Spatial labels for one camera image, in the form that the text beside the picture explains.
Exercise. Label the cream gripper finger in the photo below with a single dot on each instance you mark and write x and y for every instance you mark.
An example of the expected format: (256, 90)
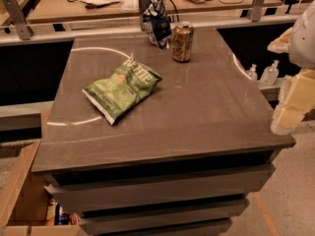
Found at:
(281, 44)
(296, 99)

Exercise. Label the orange soda can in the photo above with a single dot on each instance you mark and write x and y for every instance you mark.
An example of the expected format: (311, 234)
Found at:
(182, 42)

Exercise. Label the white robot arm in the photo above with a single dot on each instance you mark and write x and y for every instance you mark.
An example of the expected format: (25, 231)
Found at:
(302, 40)

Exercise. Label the clear sanitizer bottle right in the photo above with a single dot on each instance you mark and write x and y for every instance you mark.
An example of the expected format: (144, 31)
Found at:
(270, 74)

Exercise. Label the clear sanitizer bottle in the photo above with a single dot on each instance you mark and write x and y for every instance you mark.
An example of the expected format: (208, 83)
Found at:
(270, 74)
(252, 73)

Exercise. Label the clear sanitizer bottle left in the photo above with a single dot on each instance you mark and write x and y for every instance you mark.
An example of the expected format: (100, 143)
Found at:
(252, 73)

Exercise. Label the blue white chip bag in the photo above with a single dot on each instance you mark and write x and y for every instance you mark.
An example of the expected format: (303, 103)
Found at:
(156, 24)

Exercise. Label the green chip bag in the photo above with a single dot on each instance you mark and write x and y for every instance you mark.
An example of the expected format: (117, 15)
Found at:
(130, 83)

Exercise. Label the cardboard box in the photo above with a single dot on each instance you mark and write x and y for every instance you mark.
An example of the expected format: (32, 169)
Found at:
(23, 202)

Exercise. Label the metal railing frame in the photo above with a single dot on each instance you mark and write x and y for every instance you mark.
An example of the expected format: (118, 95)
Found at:
(62, 18)

